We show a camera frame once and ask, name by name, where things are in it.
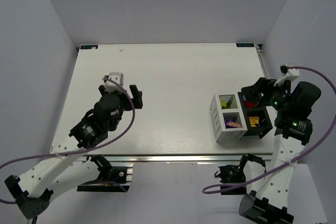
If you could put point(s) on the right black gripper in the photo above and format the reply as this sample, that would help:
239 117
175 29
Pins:
262 89

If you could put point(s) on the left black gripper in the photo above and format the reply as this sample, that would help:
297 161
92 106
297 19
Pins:
127 97

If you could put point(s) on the red lego brick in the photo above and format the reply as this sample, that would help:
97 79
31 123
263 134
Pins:
249 104

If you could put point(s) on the yellow lego brick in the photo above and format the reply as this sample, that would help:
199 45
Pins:
254 121

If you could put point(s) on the purple butterfly lego block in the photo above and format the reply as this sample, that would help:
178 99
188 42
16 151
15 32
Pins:
235 125

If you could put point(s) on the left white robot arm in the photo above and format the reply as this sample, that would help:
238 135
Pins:
34 190

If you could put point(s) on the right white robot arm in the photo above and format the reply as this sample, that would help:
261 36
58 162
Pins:
266 198

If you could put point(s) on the black slotted container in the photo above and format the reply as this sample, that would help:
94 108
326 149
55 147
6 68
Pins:
265 124

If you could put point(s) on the white slotted container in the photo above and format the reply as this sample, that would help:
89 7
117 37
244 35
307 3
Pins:
227 118

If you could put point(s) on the right blue corner label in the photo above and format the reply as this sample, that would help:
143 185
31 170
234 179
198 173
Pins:
243 45

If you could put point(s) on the blue corner label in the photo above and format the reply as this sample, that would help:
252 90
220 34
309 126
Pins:
243 45
88 47

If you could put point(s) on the left blue corner label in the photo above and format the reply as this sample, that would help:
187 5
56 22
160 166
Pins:
88 47

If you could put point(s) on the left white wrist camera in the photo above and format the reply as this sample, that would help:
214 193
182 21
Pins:
114 81

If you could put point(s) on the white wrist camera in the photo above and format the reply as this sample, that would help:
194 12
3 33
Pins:
114 81
289 73

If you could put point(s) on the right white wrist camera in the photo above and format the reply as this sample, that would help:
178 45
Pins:
289 73

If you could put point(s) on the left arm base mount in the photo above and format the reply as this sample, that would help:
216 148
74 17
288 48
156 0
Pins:
119 181

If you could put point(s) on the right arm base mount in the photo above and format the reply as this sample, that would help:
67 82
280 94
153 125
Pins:
231 176

